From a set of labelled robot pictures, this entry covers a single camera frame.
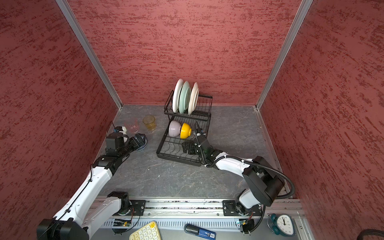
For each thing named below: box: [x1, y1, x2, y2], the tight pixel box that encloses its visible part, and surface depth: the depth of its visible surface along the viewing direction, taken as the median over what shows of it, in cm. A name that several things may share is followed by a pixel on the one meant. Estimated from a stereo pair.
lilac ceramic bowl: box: [168, 120, 182, 138], surface depth 96 cm
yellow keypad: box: [129, 220, 163, 240], surface depth 67 cm
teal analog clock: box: [267, 213, 296, 237], surface depth 68 cm
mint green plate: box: [179, 81, 191, 115], surface depth 81 cm
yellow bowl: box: [180, 123, 192, 140], surface depth 97 cm
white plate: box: [172, 79, 184, 113], surface depth 79 cm
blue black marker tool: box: [183, 223, 217, 240], surface depth 66 cm
